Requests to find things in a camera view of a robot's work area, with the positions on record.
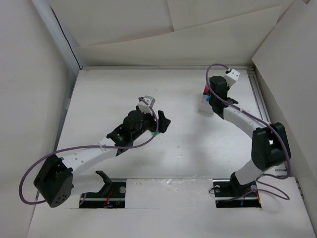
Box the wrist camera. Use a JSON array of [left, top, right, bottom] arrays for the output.
[[224, 69, 240, 87], [137, 96, 156, 115]]

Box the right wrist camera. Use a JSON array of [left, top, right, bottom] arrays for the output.
[[224, 69, 240, 87]]

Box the white divided container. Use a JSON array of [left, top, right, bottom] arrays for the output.
[[198, 85, 213, 115]]

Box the aluminium table rail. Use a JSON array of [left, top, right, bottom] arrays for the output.
[[247, 66, 287, 177]]

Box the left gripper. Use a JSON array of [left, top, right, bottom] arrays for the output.
[[131, 106, 169, 141]]

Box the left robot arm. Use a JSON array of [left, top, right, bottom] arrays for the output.
[[34, 110, 171, 208]]

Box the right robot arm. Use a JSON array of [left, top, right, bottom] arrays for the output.
[[206, 76, 291, 201]]

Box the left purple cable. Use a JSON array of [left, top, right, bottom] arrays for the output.
[[19, 97, 159, 205]]

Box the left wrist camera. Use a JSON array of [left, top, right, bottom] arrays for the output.
[[137, 96, 156, 115]]

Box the pink highlighter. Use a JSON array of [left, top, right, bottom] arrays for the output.
[[203, 88, 211, 96]]

